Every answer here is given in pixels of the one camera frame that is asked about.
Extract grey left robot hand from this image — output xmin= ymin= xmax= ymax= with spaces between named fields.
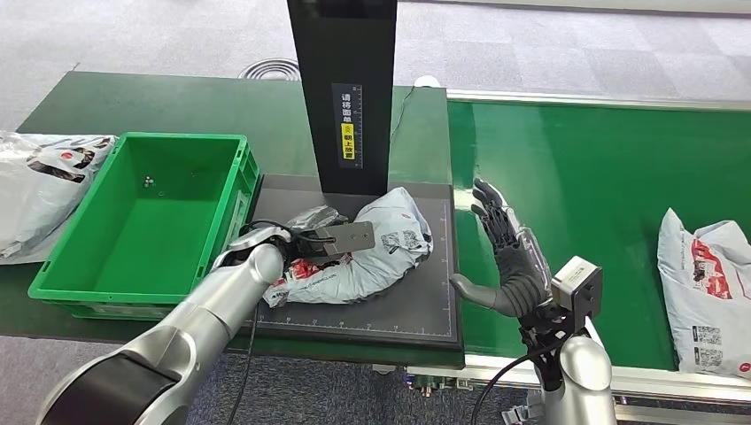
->
xmin=284 ymin=232 xmax=324 ymax=267

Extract silver conveyor support bracket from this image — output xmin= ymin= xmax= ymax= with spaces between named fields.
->
xmin=501 ymin=403 xmax=544 ymax=425

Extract round metal floor outlet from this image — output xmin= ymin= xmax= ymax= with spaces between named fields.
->
xmin=237 ymin=57 xmax=301 ymax=81

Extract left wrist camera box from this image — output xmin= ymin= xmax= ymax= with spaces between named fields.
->
xmin=305 ymin=220 xmax=376 ymax=265

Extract grey red-print poly mailer package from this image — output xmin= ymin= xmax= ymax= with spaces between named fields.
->
xmin=262 ymin=186 xmax=434 ymax=308

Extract black scanner column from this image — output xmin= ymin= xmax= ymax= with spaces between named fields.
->
xmin=285 ymin=0 xmax=399 ymax=197

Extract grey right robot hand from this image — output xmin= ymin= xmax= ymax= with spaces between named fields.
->
xmin=448 ymin=177 xmax=555 ymax=320

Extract grey poly mailer QR labels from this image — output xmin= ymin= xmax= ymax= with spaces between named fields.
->
xmin=656 ymin=208 xmax=751 ymax=382

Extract black yellow column label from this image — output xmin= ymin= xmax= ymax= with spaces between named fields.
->
xmin=331 ymin=82 xmax=364 ymax=171

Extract green plastic crate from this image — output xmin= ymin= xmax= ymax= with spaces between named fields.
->
xmin=27 ymin=132 xmax=261 ymax=322

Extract black scanner base plate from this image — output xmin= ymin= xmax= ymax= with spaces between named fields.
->
xmin=221 ymin=174 xmax=465 ymax=354

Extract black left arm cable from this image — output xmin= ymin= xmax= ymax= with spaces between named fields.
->
xmin=225 ymin=219 xmax=337 ymax=425

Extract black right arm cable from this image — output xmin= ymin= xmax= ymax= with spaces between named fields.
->
xmin=470 ymin=345 xmax=564 ymax=425

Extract metal conveyor connector bracket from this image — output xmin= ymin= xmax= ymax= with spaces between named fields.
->
xmin=408 ymin=375 xmax=474 ymax=398

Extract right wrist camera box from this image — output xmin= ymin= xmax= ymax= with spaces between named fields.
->
xmin=551 ymin=255 xmax=604 ymax=333

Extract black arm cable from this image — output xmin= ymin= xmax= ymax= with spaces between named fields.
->
xmin=470 ymin=345 xmax=564 ymax=425
xmin=225 ymin=219 xmax=337 ymax=425

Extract thin black scanner cable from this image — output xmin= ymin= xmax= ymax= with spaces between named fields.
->
xmin=388 ymin=86 xmax=416 ymax=143

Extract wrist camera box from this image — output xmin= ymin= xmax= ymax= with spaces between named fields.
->
xmin=305 ymin=220 xmax=376 ymax=265
xmin=551 ymin=255 xmax=604 ymax=333

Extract grey poly mailer black print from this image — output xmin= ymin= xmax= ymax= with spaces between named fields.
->
xmin=0 ymin=131 xmax=119 ymax=267

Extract silver conveyor side rail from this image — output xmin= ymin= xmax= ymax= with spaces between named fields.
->
xmin=445 ymin=88 xmax=751 ymax=112
xmin=405 ymin=353 xmax=751 ymax=407

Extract green conveyor belt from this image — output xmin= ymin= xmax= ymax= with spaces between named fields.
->
xmin=447 ymin=100 xmax=751 ymax=376

